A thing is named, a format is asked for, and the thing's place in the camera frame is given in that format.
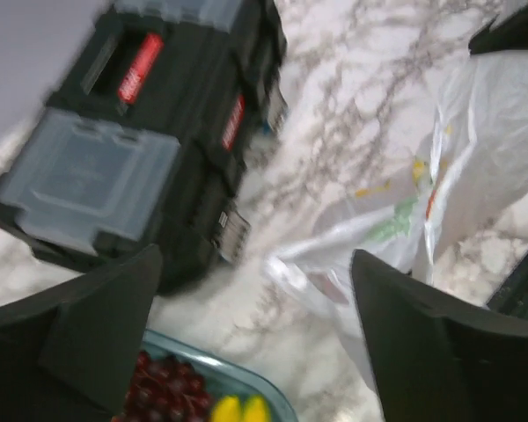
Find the black metal base rail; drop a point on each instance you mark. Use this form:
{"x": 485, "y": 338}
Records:
{"x": 511, "y": 298}

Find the fake red grape bunch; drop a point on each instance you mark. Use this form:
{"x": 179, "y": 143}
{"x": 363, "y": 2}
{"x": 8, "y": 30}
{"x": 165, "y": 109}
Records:
{"x": 165, "y": 389}

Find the white plastic bag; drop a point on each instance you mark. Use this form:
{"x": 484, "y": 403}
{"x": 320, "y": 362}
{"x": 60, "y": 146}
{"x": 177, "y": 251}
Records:
{"x": 472, "y": 166}

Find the teal plastic fruit bowl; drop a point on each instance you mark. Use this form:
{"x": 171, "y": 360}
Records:
{"x": 223, "y": 378}

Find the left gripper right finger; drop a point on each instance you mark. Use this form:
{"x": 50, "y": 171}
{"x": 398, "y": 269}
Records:
{"x": 435, "y": 357}

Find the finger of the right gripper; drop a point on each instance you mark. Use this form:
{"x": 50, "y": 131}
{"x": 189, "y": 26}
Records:
{"x": 508, "y": 34}

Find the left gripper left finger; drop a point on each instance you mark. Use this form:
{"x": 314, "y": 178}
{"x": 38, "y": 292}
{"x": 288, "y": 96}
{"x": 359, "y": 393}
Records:
{"x": 68, "y": 352}

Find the yellow fake banana bunch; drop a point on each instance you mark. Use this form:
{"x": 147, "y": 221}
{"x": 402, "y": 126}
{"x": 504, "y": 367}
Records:
{"x": 233, "y": 409}

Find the black plastic toolbox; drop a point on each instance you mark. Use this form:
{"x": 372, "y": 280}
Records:
{"x": 144, "y": 140}

